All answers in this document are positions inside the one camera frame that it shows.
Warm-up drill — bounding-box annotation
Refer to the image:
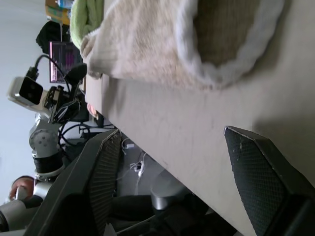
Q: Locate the beige and white towel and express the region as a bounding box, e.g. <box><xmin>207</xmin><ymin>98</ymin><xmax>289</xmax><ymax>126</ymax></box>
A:
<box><xmin>80</xmin><ymin>0</ymin><xmax>286</xmax><ymax>90</ymax></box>

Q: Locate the silver robot body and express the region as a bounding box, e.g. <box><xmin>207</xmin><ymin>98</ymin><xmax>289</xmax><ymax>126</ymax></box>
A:
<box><xmin>150</xmin><ymin>169</ymin><xmax>195</xmax><ymax>211</ymax></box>

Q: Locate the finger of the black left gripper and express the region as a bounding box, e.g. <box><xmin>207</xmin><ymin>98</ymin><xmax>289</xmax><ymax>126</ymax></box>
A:
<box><xmin>48</xmin><ymin>100</ymin><xmax>81</xmax><ymax>124</ymax></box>
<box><xmin>63</xmin><ymin>63</ymin><xmax>88</xmax><ymax>100</ymax></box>

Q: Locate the computer monitor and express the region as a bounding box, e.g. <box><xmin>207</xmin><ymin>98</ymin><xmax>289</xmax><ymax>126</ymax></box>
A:
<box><xmin>49</xmin><ymin>41</ymin><xmax>84</xmax><ymax>84</ymax></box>

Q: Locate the white cable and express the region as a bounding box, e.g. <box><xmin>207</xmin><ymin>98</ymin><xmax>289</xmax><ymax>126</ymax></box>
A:
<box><xmin>120</xmin><ymin>137</ymin><xmax>149</xmax><ymax>195</ymax></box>

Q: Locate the green towel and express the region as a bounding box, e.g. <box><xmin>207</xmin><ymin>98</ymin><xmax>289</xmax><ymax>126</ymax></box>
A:
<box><xmin>69</xmin><ymin>0</ymin><xmax>107</xmax><ymax>50</ymax></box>

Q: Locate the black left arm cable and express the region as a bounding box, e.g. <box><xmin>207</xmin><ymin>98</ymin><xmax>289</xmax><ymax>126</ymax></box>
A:
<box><xmin>33</xmin><ymin>54</ymin><xmax>72</xmax><ymax>99</ymax></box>

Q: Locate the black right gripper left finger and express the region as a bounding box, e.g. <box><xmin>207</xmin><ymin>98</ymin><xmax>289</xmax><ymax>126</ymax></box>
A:
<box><xmin>24</xmin><ymin>129</ymin><xmax>123</xmax><ymax>236</ymax></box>

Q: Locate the person's head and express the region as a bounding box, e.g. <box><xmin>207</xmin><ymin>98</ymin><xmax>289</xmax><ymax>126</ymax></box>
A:
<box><xmin>9</xmin><ymin>175</ymin><xmax>35</xmax><ymax>202</ymax></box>

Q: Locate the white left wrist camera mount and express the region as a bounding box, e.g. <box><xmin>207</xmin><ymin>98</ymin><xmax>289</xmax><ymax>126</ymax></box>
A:
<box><xmin>6</xmin><ymin>76</ymin><xmax>51</xmax><ymax>114</ymax></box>

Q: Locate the yellow cardboard box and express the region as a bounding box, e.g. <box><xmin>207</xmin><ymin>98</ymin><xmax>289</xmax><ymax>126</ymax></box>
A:
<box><xmin>44</xmin><ymin>0</ymin><xmax>72</xmax><ymax>26</ymax></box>

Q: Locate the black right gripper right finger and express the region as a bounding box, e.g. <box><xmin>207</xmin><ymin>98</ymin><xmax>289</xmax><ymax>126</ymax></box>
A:
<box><xmin>223</xmin><ymin>125</ymin><xmax>315</xmax><ymax>236</ymax></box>

